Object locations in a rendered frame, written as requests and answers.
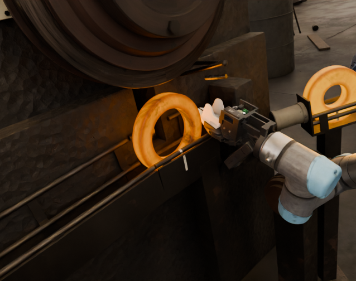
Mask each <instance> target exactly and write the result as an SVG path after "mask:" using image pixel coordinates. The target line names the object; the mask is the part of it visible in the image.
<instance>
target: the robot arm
mask: <svg viewBox="0 0 356 281"><path fill-rule="evenodd" d="M244 104H247V105H249V106H251V107H252V108H253V109H252V111H251V112H250V111H248V110H247V109H245V108H244ZM198 110H199V113H200V116H201V122H202V123H203V125H204V128H205V129H206V130H207V132H208V133H209V134H210V135H211V136H212V137H213V138H215V139H217V140H219V141H220V142H224V143H226V144H228V145H230V146H237V145H238V146H240V148H239V149H238V150H237V151H235V152H233V153H231V154H230V155H229V156H228V157H227V159H226V160H225V161H224V163H225V164H226V166H227V167H228V168H229V169H231V168H236V167H238V166H240V164H241V163H243V160H244V159H246V158H247V157H248V156H249V155H251V154H252V153H253V155H254V156H255V157H257V158H258V159H260V161H261V162H263V163H265V164H266V165H268V166H270V167H271V168H273V169H274V170H275V171H277V172H278V173H280V174H282V175H283V176H285V180H284V184H283V188H282V191H281V194H280V196H279V199H278V200H279V203H278V211H279V213H280V215H281V216H282V218H283V219H285V220H286V221H288V222H290V223H292V224H303V223H305V222H306V221H307V220H308V219H309V218H310V217H311V216H312V213H313V211H314V210H315V209H316V208H317V207H319V206H321V205H322V204H324V203H326V202H327V201H329V200H331V199H332V198H334V197H335V196H337V195H338V194H340V193H342V192H344V191H346V190H352V189H356V153H355V154H350V153H344V154H342V155H339V156H336V157H334V158H333V159H331V160H329V159H327V158H326V157H325V156H323V155H320V154H318V153H316V152H314V151H313V150H311V149H309V148H308V147H305V146H303V145H302V144H300V143H298V142H296V141H295V140H293V139H292V138H290V137H288V136H286V135H284V134H282V133H281V132H277V131H275V127H276V123H275V122H273V121H271V120H270V119H268V118H266V117H264V116H262V115H260V114H258V110H259V108H257V107H255V106H254V105H252V104H250V103H248V102H246V101H244V100H242V99H240V103H239V106H233V107H229V106H228V107H226V108H224V106H223V102H222V100H220V99H218V98H217V99H215V101H214V103H213V106H211V105H210V104H205V107H204V108H198Z"/></svg>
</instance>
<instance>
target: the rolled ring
mask: <svg viewBox="0 0 356 281"><path fill-rule="evenodd" d="M172 108H175V109H177V110H178V111H179V112H180V114H181V115H182V118H183V121H184V135H183V137H182V140H181V143H180V144H179V146H178V147H177V148H176V150H175V151H173V152H172V153H171V154H173V153H174V152H176V151H177V150H179V149H181V148H182V147H184V146H186V145H188V144H189V143H191V142H193V141H195V140H196V139H198V138H200V137H201V116H200V113H199V110H198V108H197V106H196V105H195V103H194V102H193V101H192V100H191V99H190V98H188V97H187V96H185V95H182V94H178V93H171V92H166V93H161V94H158V95H156V96H154V97H153V98H151V99H150V100H149V101H148V102H147V103H146V104H145V105H144V106H143V107H142V108H141V110H140V111H139V113H138V115H137V118H136V120H135V123H134V126H133V134H132V140H133V147H134V151H135V153H136V155H137V157H138V159H139V160H140V161H141V163H142V164H144V165H145V166H146V167H148V168H149V167H151V166H152V165H154V164H155V163H157V162H159V161H160V160H162V159H164V158H166V157H167V156H164V157H160V156H159V155H158V154H157V153H156V152H155V150H154V148H153V144H152V133H153V129H154V126H155V124H156V122H157V120H158V118H159V117H160V116H161V115H162V114H163V113H164V112H165V111H167V110H169V109H172ZM169 155H170V154H169ZM169 155H168V156H169Z"/></svg>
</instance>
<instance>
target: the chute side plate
mask: <svg viewBox="0 0 356 281"><path fill-rule="evenodd" d="M184 155H185V158H186V163H187V168H188V170H187V171H186V168H185V163H184V158H183V156H184ZM215 156H216V157H217V163H218V165H220V164H221V163H222V162H221V157H220V150H219V143H218V140H217V139H215V138H213V137H210V138H209V139H207V140H205V141H203V142H202V143H200V144H198V145H197V146H195V147H194V148H192V149H190V150H189V151H187V152H185V153H184V154H182V155H180V156H178V157H177V158H175V159H173V160H172V161H170V162H169V163H167V164H165V165H164V166H162V167H160V168H159V169H157V170H158V171H157V170H155V171H154V172H152V173H151V174H150V175H148V176H147V177H146V178H144V179H143V180H141V181H139V182H138V183H137V184H135V185H134V186H132V187H131V188H130V189H128V190H127V191H126V192H124V193H122V194H121V195H120V196H118V197H117V198H115V199H114V200H113V201H111V202H110V203H108V204H107V205H105V206H104V207H102V208H101V209H100V210H98V211H97V212H95V213H94V214H92V215H91V216H89V217H88V218H87V219H85V220H84V221H83V222H81V223H80V224H78V225H77V226H76V227H74V228H72V229H71V230H70V231H68V232H67V233H66V234H64V235H63V236H61V237H60V238H58V239H57V240H55V241H54V242H53V243H51V244H50V245H48V246H47V247H45V248H44V249H42V250H41V251H39V252H38V253H37V254H35V255H34V256H33V257H31V258H29V259H28V260H27V261H25V262H24V263H22V264H21V265H20V266H18V267H17V268H16V269H14V270H12V271H11V272H10V273H8V274H7V275H5V276H4V277H3V278H1V279H0V281H64V280H65V279H66V278H68V277H69V276H70V275H72V274H73V273H74V272H75V271H77V270H78V269H79V268H81V267H82V266H83V265H84V264H86V263H87V262H88V261H89V260H91V259H92V258H94V257H95V256H96V255H97V254H99V253H100V252H101V251H102V250H104V249H105V248H106V247H108V246H109V245H110V244H111V243H113V242H114V241H115V240H117V239H118V238H119V237H120V236H122V235H123V234H124V233H125V232H127V231H128V230H129V229H131V228H132V227H134V226H135V225H136V224H137V223H139V222H140V221H141V220H142V219H144V218H145V217H146V216H147V215H149V214H150V213H151V212H152V211H154V210H155V209H157V208H158V207H159V206H160V205H162V204H163V203H164V202H165V201H167V200H168V199H170V198H171V197H172V196H174V195H176V194H177V193H179V192H180V191H181V190H183V189H184V188H186V187H187V186H189V185H190V184H192V183H193V182H195V181H196V180H198V179H199V178H200V177H201V171H200V166H201V165H202V164H204V163H205V162H207V161H208V160H210V159H212V158H213V157H215Z"/></svg>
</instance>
